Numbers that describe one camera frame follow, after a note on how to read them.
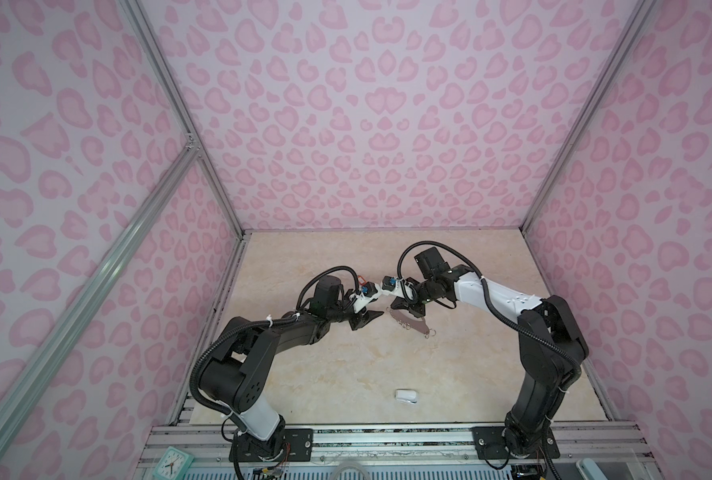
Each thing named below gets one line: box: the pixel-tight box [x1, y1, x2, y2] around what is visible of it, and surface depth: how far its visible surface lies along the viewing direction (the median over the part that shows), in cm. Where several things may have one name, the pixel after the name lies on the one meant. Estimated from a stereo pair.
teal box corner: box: [575, 457, 609, 480], surface depth 69 cm
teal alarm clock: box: [153, 446, 195, 480], surface depth 71 cm
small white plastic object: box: [394, 389, 418, 403], surface depth 81 cm
